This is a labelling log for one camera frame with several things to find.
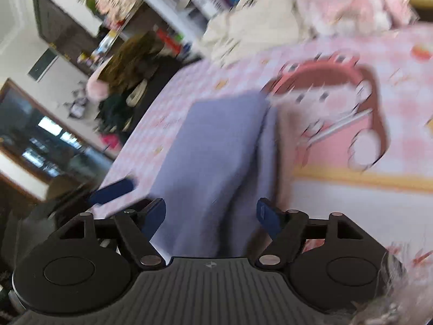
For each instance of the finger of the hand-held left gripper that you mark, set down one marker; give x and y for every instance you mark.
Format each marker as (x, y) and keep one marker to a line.
(111, 189)

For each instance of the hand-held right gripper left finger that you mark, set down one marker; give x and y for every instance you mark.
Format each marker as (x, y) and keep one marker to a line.
(155, 216)

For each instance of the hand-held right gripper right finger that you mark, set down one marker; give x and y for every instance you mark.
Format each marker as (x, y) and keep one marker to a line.
(269, 216)

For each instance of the purple and brown sweater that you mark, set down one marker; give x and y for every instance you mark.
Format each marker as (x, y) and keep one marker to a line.
(216, 162)

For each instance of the dark clothes pile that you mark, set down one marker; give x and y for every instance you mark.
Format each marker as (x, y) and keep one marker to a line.
(128, 71)

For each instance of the wooden bookshelf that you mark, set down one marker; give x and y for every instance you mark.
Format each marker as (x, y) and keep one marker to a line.
(162, 3)

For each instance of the cream printed shirt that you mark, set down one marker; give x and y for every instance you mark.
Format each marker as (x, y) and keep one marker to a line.
(257, 23)

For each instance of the white labelled box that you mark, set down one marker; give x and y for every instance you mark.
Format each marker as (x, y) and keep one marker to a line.
(209, 1)

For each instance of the white bunny plush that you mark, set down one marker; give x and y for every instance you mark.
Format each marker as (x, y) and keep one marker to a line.
(345, 0)

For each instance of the dark wall cabinet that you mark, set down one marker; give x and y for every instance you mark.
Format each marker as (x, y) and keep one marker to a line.
(61, 27)

